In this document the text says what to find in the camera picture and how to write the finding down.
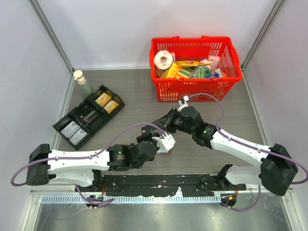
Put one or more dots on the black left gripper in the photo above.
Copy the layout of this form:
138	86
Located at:
147	135

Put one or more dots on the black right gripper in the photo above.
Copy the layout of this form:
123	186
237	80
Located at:
166	121

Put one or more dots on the brown leather card holder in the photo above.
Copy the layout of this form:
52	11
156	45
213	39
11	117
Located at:
164	151

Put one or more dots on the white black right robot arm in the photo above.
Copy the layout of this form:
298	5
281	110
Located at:
270	167

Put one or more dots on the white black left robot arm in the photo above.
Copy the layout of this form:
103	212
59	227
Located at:
46	165

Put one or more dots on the gold card in tray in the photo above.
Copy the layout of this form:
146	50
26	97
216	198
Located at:
103	99
110	106

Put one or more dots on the silver card in tray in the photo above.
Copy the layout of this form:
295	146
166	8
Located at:
78	136
69	130

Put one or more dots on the black card organizer tray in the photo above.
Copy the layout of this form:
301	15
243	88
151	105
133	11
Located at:
89	115

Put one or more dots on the yellow green sponge pack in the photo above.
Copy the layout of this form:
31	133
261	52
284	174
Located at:
180	73

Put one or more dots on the green round package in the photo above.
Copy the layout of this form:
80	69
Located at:
201	72

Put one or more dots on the yellow snack packet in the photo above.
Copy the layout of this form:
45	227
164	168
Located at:
191	63

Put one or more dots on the blue packet in basket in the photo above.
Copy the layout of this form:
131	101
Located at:
215	75

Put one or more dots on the pink white box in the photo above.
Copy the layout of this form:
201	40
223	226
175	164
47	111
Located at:
215	60

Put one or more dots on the red plastic shopping basket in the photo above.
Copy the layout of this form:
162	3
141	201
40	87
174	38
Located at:
195	49

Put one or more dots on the green soap pump bottle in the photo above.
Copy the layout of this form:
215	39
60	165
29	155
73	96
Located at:
84	86

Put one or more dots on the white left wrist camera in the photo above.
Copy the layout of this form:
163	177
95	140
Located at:
164	142

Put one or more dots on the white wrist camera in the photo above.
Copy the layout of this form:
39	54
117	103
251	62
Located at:
183	102
164	142

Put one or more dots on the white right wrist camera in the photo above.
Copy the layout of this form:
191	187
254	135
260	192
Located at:
183	102

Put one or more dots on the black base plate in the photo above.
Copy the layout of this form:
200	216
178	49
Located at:
160	185

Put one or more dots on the aluminium rail frame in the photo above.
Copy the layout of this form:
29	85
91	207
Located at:
100	199

